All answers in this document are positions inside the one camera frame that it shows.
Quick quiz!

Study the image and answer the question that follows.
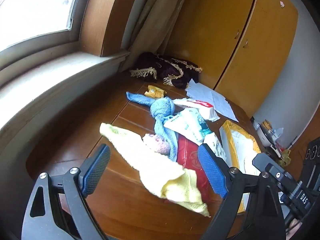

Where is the pink fluffy cloth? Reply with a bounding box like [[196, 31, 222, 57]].
[[142, 134, 170, 155]]

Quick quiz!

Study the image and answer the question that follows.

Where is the white speckled plastic bag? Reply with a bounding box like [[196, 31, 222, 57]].
[[202, 132, 228, 165]]

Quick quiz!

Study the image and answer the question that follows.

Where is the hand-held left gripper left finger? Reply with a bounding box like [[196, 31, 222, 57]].
[[22, 144, 111, 240]]

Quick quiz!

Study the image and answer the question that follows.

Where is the beige curtain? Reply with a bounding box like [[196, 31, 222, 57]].
[[122, 0, 190, 68]]

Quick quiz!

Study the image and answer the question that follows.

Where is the grey window sill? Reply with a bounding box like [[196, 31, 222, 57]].
[[0, 41, 131, 140]]

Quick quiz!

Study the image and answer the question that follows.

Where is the pale yellow towel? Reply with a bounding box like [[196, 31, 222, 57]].
[[99, 122, 211, 217]]

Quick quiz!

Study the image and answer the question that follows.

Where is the dark purple fringed cloth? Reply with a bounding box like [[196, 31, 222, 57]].
[[129, 52, 203, 88]]

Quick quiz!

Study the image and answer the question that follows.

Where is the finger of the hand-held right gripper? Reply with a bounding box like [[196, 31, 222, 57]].
[[252, 152, 299, 194]]

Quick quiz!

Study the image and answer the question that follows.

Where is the plain white paper sheet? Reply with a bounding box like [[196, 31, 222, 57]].
[[185, 78, 218, 103]]

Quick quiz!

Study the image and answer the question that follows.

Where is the light blue towel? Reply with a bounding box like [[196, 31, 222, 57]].
[[150, 97, 179, 162]]

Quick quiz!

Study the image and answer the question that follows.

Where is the crumpled yellow wrapper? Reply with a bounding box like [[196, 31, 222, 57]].
[[277, 149, 293, 167]]

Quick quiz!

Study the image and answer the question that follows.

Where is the bright window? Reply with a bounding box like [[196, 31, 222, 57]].
[[0, 0, 85, 53]]

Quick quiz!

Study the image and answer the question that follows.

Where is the white plastic packet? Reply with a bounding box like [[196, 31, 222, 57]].
[[164, 109, 213, 143]]

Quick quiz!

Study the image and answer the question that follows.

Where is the white packet with red label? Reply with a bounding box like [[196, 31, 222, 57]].
[[172, 97, 220, 122]]

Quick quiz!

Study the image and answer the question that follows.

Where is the brown wooden window panel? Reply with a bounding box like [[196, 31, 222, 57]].
[[80, 0, 150, 57]]

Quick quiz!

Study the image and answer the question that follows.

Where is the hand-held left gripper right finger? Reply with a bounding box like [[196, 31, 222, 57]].
[[197, 144, 287, 240]]

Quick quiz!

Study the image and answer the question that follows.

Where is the grid-lined white paper sheet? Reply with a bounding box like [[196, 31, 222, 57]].
[[211, 90, 239, 122]]

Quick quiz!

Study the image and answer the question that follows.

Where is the small white appliance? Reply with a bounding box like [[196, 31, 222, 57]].
[[252, 120, 284, 153]]

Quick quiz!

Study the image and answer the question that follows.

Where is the yellow wooden wardrobe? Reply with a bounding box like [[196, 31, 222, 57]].
[[160, 0, 299, 117]]

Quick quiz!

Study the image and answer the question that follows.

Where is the dark red foil packet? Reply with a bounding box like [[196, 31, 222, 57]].
[[175, 134, 218, 203]]

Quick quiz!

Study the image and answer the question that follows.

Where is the yellow snack packet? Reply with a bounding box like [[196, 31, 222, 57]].
[[145, 85, 167, 98]]

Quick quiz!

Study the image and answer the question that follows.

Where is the yellow padded envelope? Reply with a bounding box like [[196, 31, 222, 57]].
[[219, 119, 262, 213]]

